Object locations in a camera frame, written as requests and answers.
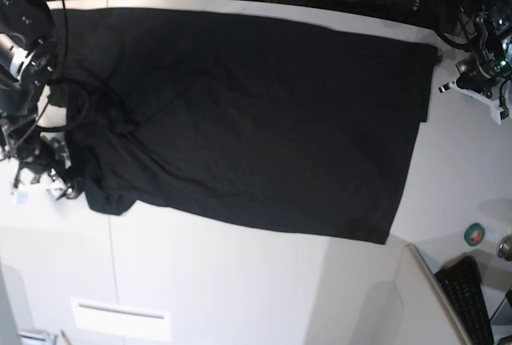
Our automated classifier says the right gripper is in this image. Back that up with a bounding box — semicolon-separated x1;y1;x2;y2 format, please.
12;136;84;201

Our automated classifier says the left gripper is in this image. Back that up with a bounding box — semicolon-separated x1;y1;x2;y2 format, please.
438;55;511;97

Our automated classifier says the black t-shirt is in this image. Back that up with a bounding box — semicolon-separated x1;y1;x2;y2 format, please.
54;8;438;244

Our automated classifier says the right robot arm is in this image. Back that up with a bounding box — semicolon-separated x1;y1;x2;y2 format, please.
1;0;90;199

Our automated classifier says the green tape roll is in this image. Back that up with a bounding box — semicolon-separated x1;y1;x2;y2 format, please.
463;223;486;247

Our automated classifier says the silver metal knob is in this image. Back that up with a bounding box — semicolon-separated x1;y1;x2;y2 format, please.
497;235;512;263

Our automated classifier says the black keyboard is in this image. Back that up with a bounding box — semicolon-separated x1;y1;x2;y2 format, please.
435;255;494;345

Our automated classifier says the white divider panel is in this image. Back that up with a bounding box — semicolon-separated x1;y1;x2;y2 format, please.
402;244;472;344

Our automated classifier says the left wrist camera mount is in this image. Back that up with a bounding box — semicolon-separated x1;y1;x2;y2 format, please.
451;81;511;125

